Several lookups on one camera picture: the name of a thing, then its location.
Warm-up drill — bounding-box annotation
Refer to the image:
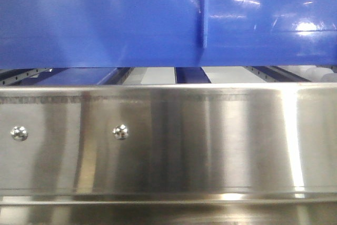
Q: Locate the right shiny rail screw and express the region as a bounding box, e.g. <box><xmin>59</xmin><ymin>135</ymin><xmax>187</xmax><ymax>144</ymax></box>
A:
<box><xmin>112</xmin><ymin>124</ymin><xmax>129</xmax><ymax>140</ymax></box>

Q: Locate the shiny rail screw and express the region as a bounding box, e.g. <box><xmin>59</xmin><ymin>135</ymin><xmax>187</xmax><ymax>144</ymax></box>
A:
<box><xmin>10</xmin><ymin>126</ymin><xmax>28</xmax><ymax>141</ymax></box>
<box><xmin>112</xmin><ymin>124</ymin><xmax>129</xmax><ymax>140</ymax></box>

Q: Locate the perforated metal roller rail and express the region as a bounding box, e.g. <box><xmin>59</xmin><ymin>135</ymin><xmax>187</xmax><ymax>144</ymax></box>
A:
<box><xmin>245</xmin><ymin>66</ymin><xmax>283</xmax><ymax>83</ymax></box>
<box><xmin>0</xmin><ymin>68</ymin><xmax>52</xmax><ymax>86</ymax></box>
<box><xmin>97</xmin><ymin>67</ymin><xmax>134</xmax><ymax>85</ymax></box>

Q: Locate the left shiny rail screw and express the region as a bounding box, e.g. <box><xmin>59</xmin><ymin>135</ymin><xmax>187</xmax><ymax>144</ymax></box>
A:
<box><xmin>10</xmin><ymin>126</ymin><xmax>28</xmax><ymax>141</ymax></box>

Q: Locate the large blue plastic bin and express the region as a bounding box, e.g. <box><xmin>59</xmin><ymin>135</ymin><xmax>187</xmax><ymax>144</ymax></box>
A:
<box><xmin>1</xmin><ymin>0</ymin><xmax>336</xmax><ymax>69</ymax></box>

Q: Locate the centre perforated metal roller rail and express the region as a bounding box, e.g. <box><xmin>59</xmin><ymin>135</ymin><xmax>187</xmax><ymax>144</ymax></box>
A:
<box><xmin>97</xmin><ymin>67</ymin><xmax>134</xmax><ymax>85</ymax></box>

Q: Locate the right perforated metal roller rail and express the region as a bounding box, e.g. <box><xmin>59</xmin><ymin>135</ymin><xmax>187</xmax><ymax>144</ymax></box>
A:
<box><xmin>245</xmin><ymin>66</ymin><xmax>283</xmax><ymax>83</ymax></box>

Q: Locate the stainless steel rack front rail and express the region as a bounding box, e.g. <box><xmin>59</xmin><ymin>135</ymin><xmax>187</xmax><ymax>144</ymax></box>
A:
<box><xmin>1</xmin><ymin>83</ymin><xmax>336</xmax><ymax>224</ymax></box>

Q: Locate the left perforated metal roller rail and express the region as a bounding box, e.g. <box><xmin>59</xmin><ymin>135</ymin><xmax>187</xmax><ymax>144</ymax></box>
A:
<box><xmin>0</xmin><ymin>68</ymin><xmax>52</xmax><ymax>86</ymax></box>

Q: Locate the white roller wheels track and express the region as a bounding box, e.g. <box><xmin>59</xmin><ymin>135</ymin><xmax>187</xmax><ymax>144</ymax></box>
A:
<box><xmin>279</xmin><ymin>65</ymin><xmax>336</xmax><ymax>83</ymax></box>

